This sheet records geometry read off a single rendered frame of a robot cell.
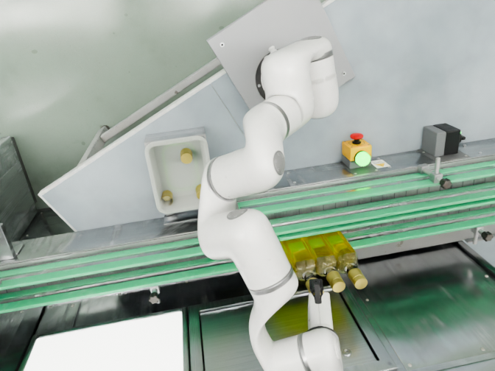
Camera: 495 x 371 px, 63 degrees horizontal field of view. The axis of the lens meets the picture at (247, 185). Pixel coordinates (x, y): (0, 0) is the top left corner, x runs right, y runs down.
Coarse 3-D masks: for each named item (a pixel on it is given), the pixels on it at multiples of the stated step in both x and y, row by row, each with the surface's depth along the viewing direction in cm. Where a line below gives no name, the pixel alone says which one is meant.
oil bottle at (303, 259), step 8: (288, 240) 116; (296, 240) 115; (288, 248) 113; (296, 248) 112; (304, 248) 111; (296, 256) 108; (304, 256) 108; (312, 256) 108; (296, 264) 106; (304, 264) 105; (312, 264) 105; (296, 272) 106; (304, 280) 106
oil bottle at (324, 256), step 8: (304, 240) 116; (312, 240) 114; (320, 240) 114; (312, 248) 111; (320, 248) 110; (328, 248) 110; (320, 256) 107; (328, 256) 107; (320, 264) 106; (328, 264) 105; (336, 264) 106; (320, 272) 106
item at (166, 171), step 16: (160, 144) 110; (176, 144) 119; (192, 144) 119; (160, 160) 120; (176, 160) 121; (192, 160) 121; (208, 160) 115; (160, 176) 122; (176, 176) 123; (192, 176) 123; (160, 192) 120; (176, 192) 125; (192, 192) 126; (160, 208) 118; (176, 208) 120; (192, 208) 120
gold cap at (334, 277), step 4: (332, 272) 102; (336, 272) 102; (328, 276) 102; (332, 276) 101; (336, 276) 101; (340, 276) 102; (328, 280) 102; (332, 280) 100; (336, 280) 99; (340, 280) 99; (332, 284) 100; (336, 284) 99; (340, 284) 99; (344, 284) 100; (332, 288) 100; (336, 288) 100; (340, 288) 100; (344, 288) 100
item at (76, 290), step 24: (456, 216) 130; (480, 216) 129; (360, 240) 123; (384, 240) 122; (168, 264) 121; (192, 264) 120; (216, 264) 119; (48, 288) 116; (72, 288) 116; (96, 288) 114; (120, 288) 113; (0, 312) 110
